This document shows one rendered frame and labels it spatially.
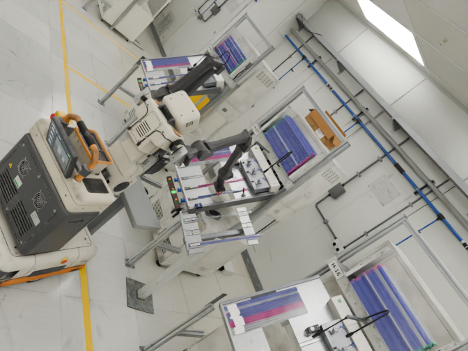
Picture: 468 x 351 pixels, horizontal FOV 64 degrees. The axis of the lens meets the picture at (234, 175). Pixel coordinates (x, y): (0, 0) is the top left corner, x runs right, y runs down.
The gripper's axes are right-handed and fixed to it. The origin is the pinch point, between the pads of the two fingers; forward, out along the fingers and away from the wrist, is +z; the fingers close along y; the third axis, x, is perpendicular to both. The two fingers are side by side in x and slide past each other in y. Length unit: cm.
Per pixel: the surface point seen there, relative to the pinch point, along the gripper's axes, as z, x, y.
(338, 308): -8, -41, -112
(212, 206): 1.6, 8.1, -9.9
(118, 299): 44, 85, -45
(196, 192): 1.0, 15.9, 5.7
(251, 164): -6.4, -34.9, 20.5
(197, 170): 0.9, 8.9, 28.2
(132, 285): 54, 73, -32
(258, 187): -5.5, -31.0, -5.0
